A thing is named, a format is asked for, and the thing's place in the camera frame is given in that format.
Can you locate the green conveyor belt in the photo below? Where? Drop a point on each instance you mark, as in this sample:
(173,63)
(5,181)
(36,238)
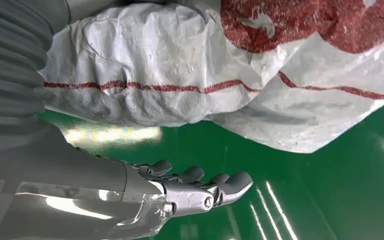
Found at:
(311,185)

